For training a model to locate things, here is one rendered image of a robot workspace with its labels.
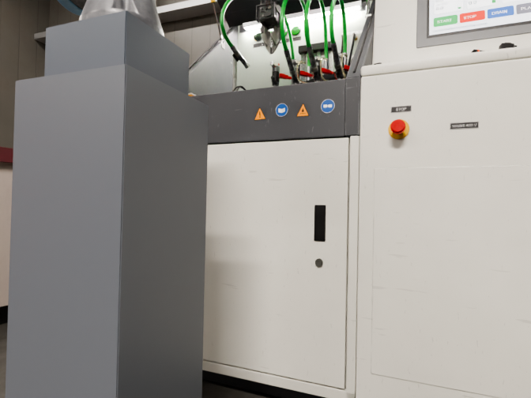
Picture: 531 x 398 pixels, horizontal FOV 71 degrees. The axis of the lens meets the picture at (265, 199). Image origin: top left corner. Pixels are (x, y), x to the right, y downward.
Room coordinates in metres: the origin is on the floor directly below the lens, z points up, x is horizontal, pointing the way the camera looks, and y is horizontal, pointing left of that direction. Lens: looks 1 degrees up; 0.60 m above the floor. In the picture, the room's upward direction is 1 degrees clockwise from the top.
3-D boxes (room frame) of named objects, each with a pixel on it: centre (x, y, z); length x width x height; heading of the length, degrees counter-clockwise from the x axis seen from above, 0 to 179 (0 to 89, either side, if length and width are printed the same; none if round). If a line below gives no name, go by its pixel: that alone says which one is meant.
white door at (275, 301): (1.14, 0.07, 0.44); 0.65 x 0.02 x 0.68; 67
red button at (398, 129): (0.94, -0.33, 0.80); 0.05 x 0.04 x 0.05; 67
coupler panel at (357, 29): (1.52, -0.35, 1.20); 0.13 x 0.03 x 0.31; 67
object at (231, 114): (1.15, 0.06, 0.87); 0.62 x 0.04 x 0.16; 67
